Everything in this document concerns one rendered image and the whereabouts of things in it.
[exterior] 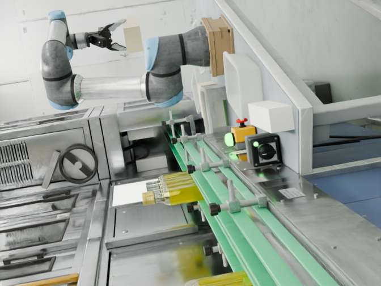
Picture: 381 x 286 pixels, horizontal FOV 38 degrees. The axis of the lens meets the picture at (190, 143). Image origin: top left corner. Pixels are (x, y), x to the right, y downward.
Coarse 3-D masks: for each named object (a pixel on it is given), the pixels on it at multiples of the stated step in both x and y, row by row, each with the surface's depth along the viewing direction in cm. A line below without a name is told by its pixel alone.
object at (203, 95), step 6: (204, 90) 230; (204, 96) 245; (204, 102) 246; (204, 108) 246; (204, 114) 246; (210, 114) 231; (204, 120) 247; (210, 120) 231; (210, 126) 231; (210, 132) 232
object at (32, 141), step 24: (24, 120) 366; (48, 120) 330; (72, 120) 305; (96, 120) 306; (0, 144) 304; (24, 144) 305; (48, 144) 307; (72, 144) 308; (96, 144) 308; (120, 144) 309; (0, 168) 306; (24, 168) 308; (120, 168) 311; (0, 192) 306; (24, 192) 307
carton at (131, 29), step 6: (126, 18) 262; (132, 18) 261; (126, 24) 254; (132, 24) 253; (138, 24) 252; (126, 30) 250; (132, 30) 250; (138, 30) 251; (126, 36) 251; (132, 36) 252; (138, 36) 252; (126, 42) 253; (132, 42) 253; (138, 42) 254; (126, 48) 254; (132, 48) 254; (138, 48) 255
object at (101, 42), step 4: (92, 36) 255; (96, 36) 253; (100, 36) 252; (92, 40) 256; (96, 40) 253; (100, 40) 250; (104, 40) 250; (92, 44) 258; (96, 44) 254; (100, 44) 250; (104, 44) 250
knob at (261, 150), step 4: (264, 144) 154; (268, 144) 154; (260, 148) 153; (264, 148) 152; (268, 148) 152; (272, 148) 153; (260, 152) 153; (264, 152) 151; (268, 152) 151; (272, 152) 151; (260, 156) 154; (264, 156) 153; (268, 156) 153; (272, 156) 153
